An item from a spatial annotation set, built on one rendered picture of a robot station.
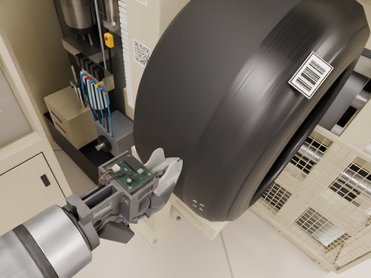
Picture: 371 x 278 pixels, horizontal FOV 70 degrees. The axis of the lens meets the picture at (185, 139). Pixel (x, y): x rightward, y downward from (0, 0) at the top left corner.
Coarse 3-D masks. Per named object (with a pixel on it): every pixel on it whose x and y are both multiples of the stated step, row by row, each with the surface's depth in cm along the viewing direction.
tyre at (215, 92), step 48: (192, 0) 50; (240, 0) 45; (288, 0) 44; (336, 0) 44; (192, 48) 45; (240, 48) 42; (288, 48) 40; (336, 48) 41; (144, 96) 51; (192, 96) 44; (240, 96) 41; (288, 96) 40; (336, 96) 74; (144, 144) 55; (192, 144) 46; (240, 144) 42; (288, 144) 89; (192, 192) 51; (240, 192) 48
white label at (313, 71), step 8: (312, 56) 39; (304, 64) 39; (312, 64) 39; (320, 64) 39; (328, 64) 39; (296, 72) 39; (304, 72) 39; (312, 72) 39; (320, 72) 39; (328, 72) 39; (296, 80) 39; (304, 80) 39; (312, 80) 39; (320, 80) 39; (296, 88) 39; (304, 88) 39; (312, 88) 39
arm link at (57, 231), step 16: (48, 208) 33; (32, 224) 31; (48, 224) 31; (64, 224) 31; (48, 240) 29; (64, 240) 30; (80, 240) 31; (48, 256) 29; (64, 256) 30; (80, 256) 31; (64, 272) 30
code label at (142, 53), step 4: (136, 40) 74; (136, 44) 75; (140, 44) 74; (136, 48) 76; (140, 48) 75; (144, 48) 74; (148, 48) 72; (136, 52) 77; (140, 52) 76; (144, 52) 75; (148, 52) 74; (136, 56) 78; (140, 56) 77; (144, 56) 76; (148, 56) 74; (136, 60) 79; (140, 60) 78; (144, 60) 77; (140, 64) 79; (144, 64) 78
